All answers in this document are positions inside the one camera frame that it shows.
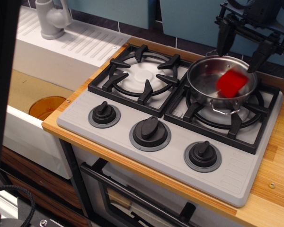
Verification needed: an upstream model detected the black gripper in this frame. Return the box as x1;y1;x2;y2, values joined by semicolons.
215;1;284;73

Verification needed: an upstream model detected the red wooden cube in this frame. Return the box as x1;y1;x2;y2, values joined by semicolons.
216;69;249;98

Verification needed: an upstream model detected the small stainless steel pan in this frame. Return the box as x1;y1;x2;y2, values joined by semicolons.
187;55;258;115

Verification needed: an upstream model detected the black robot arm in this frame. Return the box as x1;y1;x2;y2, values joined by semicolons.
215;0;284;73

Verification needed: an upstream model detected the grey toy stove top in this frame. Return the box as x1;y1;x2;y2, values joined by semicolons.
57;44;284;207

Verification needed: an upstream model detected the black right stove knob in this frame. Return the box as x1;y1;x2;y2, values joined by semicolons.
184;141;222;173

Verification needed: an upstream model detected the black stove knob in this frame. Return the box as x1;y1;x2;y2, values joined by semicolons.
88;101;121;129
184;141;222;173
129;116;171;152

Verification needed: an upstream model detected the black middle stove knob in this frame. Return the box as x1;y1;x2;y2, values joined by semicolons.
129;116;171;152

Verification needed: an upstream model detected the black left stove knob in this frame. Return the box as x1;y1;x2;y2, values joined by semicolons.
88;101;121;129

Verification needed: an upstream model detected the black right burner grate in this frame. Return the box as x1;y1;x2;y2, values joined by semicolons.
164;79;284;155

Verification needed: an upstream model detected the black burner grate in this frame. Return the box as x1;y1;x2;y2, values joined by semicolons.
164;79;284;155
88;44;191;118

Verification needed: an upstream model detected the black left burner grate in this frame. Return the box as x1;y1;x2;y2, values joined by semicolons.
88;44;191;118

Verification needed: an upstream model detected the grey toy faucet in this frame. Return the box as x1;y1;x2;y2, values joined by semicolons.
35;0;72;40

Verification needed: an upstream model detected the white toy sink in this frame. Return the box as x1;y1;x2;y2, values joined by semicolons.
3;6;130;179

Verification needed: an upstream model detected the wood grain drawer front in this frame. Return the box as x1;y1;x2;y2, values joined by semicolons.
0;146;90;227

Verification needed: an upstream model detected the oven door with black handle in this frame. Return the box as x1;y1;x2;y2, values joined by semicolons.
79;157;218;227

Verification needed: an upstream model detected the black braided foreground cable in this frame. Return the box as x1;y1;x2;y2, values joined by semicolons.
0;184;36;227

